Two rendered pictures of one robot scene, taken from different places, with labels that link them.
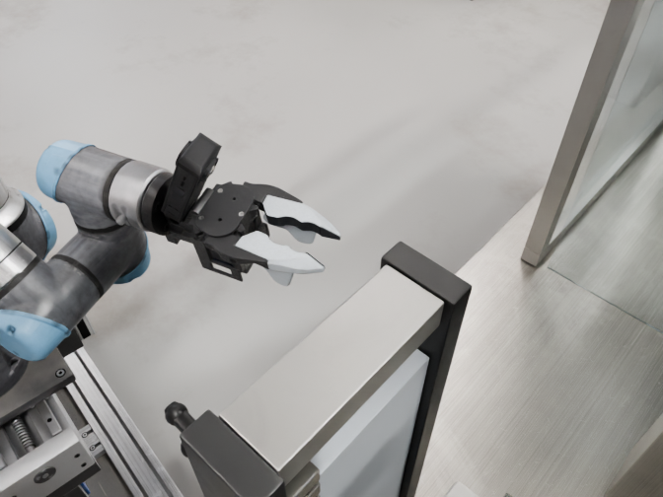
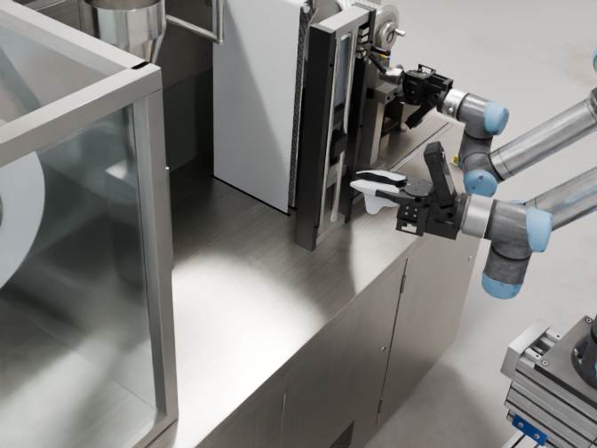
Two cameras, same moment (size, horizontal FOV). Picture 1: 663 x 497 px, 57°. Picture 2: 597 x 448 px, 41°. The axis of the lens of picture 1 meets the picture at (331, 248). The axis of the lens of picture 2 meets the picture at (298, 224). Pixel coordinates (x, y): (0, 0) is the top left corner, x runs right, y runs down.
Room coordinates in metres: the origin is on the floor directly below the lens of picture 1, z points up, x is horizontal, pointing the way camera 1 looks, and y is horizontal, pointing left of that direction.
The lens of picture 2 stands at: (1.63, -0.26, 2.08)
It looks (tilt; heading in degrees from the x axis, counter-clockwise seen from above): 38 degrees down; 172
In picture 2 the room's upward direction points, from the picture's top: 4 degrees clockwise
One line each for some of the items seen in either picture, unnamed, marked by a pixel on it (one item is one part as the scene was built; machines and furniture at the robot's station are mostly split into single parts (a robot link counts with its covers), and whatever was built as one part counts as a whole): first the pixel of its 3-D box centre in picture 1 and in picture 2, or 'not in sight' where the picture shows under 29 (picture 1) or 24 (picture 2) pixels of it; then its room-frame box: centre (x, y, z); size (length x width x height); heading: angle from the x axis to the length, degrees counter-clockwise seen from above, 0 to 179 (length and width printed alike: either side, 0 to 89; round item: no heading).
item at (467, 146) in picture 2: not in sight; (475, 152); (-0.01, 0.39, 1.01); 0.11 x 0.08 x 0.11; 170
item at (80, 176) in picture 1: (92, 180); (518, 227); (0.54, 0.28, 1.21); 0.11 x 0.08 x 0.09; 66
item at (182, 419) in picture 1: (196, 434); (379, 51); (0.16, 0.08, 1.37); 0.05 x 0.01 x 0.01; 48
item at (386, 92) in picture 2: not in sight; (378, 116); (-0.12, 0.16, 1.05); 0.06 x 0.05 x 0.31; 48
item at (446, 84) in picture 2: not in sight; (427, 90); (-0.14, 0.28, 1.12); 0.12 x 0.08 x 0.09; 48
